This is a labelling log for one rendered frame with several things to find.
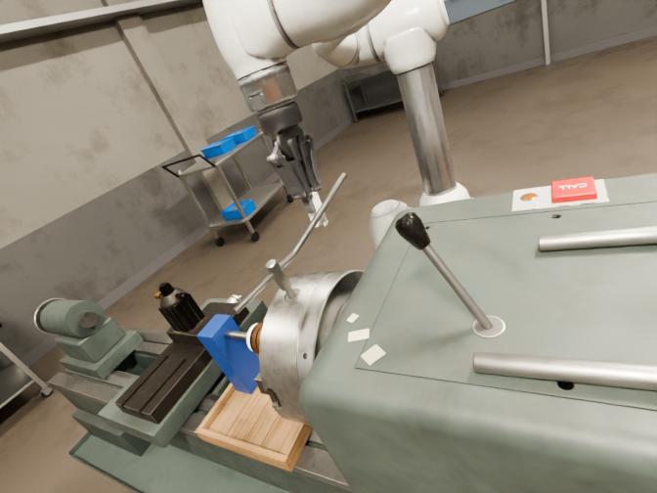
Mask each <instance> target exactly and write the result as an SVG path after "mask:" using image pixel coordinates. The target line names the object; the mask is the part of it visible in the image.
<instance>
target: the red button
mask: <svg viewBox="0 0 657 493"><path fill-rule="evenodd" d="M551 195H552V203H558V202H575V201H585V200H594V199H597V191H596V187H595V184H594V179H593V177H592V176H591V177H584V178H576V179H568V180H561V181H553V182H551Z"/></svg>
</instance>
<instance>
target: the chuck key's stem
mask: <svg viewBox="0 0 657 493"><path fill-rule="evenodd" d="M266 268H267V269H268V271H269V272H270V273H271V274H273V275H275V278H274V280H275V281H276V283H277V284H278V285H279V287H280V288H281V290H282V291H285V292H286V294H287V295H288V298H291V299H294V298H295V296H296V293H295V292H294V290H293V289H292V287H291V282H290V280H289V279H288V277H287V276H286V274H285V272H284V271H283V269H282V268H281V266H280V264H279V263H278V261H277V260H276V259H272V260H270V261H268V262H267V264H266Z"/></svg>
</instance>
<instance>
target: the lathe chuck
mask: <svg viewBox="0 0 657 493"><path fill-rule="evenodd" d="M335 271H339V270H327V271H312V272H300V273H298V274H296V275H294V276H292V277H291V278H289V280H290V282H291V287H292V289H293V290H300V296H299V297H298V298H296V299H295V300H294V301H293V302H286V301H285V297H286V292H285V291H282V290H281V289H279V290H278V292H277V293H276V295H275V297H274V298H273V300H272V302H271V304H270V307H269V309H268V311H267V314H266V317H265V320H264V324H263V328H262V333H261V338H260V346H259V366H260V375H261V380H262V384H263V388H264V390H267V391H268V390H269V389H270V388H271V389H273V391H274V392H276V393H277V396H278V398H279V401H280V403H281V405H282V407H280V406H278V404H276V403H272V407H273V408H274V410H275V411H276V412H277V413H278V414H279V415H280V416H282V417H283V418H285V419H287V420H289V421H293V422H297V423H301V424H304V425H307V426H311V425H310V423H309V421H308V420H307V418H306V417H305V415H304V413H303V412H302V409H301V407H300V404H299V389H300V386H299V380H298V371H297V351H298V341H299V335H300V329H301V325H302V321H303V317H304V314H305V311H306V308H307V306H308V303H309V301H310V299H311V297H312V295H313V293H314V291H315V290H316V288H317V287H318V285H319V284H320V283H321V281H322V280H323V279H324V278H325V277H327V276H328V275H329V274H331V273H333V272H335Z"/></svg>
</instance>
